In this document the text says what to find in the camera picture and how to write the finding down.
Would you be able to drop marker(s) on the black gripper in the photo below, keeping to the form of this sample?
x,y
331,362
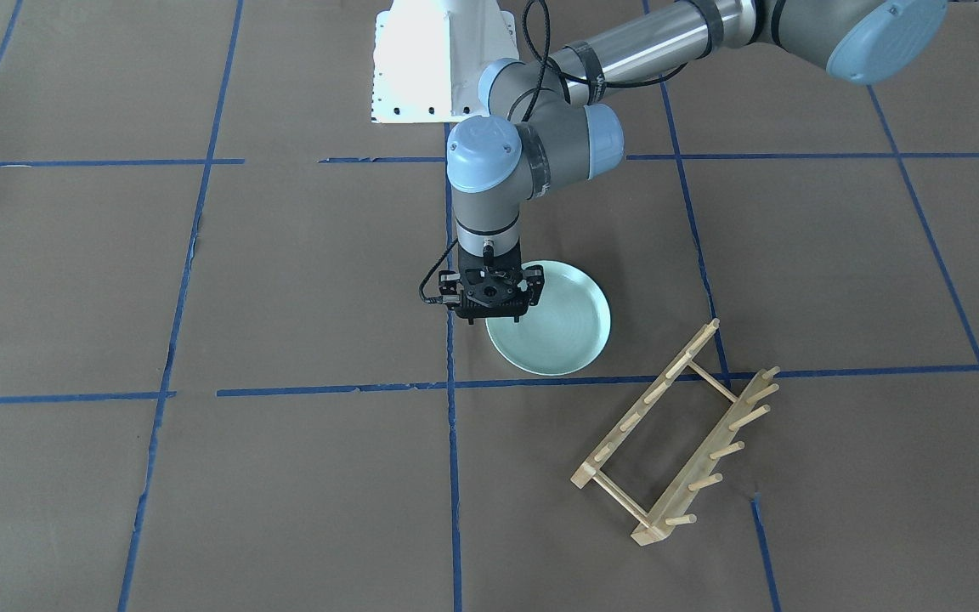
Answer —
x,y
449,284

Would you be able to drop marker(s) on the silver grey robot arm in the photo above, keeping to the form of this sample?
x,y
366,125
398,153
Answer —
x,y
546,125

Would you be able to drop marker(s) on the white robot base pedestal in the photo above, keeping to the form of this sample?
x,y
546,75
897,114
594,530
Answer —
x,y
429,55

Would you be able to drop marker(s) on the light green round plate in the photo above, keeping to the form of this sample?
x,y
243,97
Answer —
x,y
561,334

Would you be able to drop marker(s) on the wooden dish rack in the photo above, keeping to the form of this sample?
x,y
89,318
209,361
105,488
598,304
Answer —
x,y
700,439

